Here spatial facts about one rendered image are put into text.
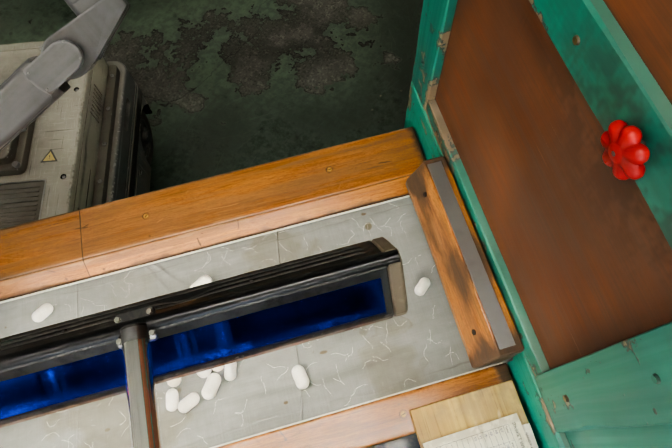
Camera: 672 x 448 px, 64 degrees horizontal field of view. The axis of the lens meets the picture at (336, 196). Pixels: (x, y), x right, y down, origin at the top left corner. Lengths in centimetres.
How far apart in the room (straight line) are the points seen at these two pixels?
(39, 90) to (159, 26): 152
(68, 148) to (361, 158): 78
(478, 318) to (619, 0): 45
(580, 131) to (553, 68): 6
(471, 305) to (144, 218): 53
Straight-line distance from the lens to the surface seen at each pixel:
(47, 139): 148
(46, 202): 139
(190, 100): 201
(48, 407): 58
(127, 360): 49
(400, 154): 93
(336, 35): 211
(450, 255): 78
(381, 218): 90
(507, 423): 82
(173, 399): 85
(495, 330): 74
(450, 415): 80
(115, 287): 94
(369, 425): 80
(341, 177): 90
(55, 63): 75
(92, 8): 76
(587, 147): 51
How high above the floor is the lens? 157
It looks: 65 degrees down
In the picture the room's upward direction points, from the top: 4 degrees counter-clockwise
